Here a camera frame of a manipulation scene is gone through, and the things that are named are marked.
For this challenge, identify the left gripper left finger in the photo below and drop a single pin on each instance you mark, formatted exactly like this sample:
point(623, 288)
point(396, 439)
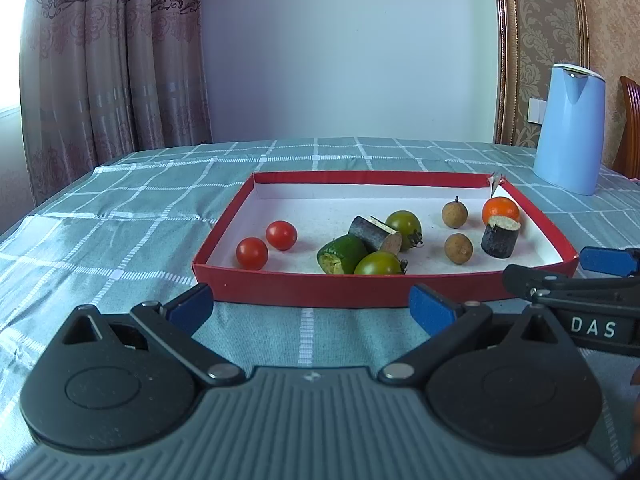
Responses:
point(113, 382)

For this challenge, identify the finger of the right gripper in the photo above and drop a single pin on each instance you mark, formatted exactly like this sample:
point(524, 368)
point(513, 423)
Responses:
point(611, 261)
point(540, 282)

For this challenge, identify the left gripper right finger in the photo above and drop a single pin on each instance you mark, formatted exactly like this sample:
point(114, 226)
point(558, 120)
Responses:
point(512, 383)

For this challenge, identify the brown longan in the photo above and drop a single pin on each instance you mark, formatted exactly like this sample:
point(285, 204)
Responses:
point(454, 214)
point(458, 248)

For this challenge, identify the green tomato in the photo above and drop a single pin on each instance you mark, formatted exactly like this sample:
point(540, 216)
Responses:
point(381, 263)
point(409, 226)

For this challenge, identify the large dark sugarcane piece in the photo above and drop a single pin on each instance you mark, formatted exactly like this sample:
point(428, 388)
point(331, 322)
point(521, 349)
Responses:
point(375, 235)

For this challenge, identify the green cucumber piece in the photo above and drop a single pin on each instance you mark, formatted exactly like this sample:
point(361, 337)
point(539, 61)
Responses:
point(342, 255)

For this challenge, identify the red cherry tomato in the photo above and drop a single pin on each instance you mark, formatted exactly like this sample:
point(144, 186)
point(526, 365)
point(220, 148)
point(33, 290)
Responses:
point(251, 254)
point(281, 235)

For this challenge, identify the person right hand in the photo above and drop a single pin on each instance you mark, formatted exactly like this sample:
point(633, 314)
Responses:
point(635, 440)

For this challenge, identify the small dark sugarcane piece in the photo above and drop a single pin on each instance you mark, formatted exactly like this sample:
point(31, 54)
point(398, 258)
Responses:
point(500, 236)

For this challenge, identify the orange tangerine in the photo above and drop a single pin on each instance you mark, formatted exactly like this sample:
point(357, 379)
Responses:
point(500, 206)

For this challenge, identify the wooden chair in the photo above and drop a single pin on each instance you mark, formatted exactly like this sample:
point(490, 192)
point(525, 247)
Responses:
point(627, 160)

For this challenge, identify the light blue kettle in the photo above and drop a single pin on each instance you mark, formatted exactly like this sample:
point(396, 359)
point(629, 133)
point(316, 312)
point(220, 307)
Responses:
point(570, 145)

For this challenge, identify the green tomato in box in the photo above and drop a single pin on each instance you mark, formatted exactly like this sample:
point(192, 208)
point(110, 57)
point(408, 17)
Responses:
point(409, 226)

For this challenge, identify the red shallow cardboard box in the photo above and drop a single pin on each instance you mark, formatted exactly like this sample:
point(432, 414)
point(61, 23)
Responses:
point(321, 205)

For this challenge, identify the pink patterned curtain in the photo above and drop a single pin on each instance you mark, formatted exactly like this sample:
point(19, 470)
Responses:
point(100, 79)

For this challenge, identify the white wall socket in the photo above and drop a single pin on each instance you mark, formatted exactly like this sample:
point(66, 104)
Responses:
point(536, 110)

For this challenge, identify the gold frame moulding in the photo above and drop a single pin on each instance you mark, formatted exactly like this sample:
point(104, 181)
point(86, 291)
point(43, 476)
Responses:
point(508, 66)

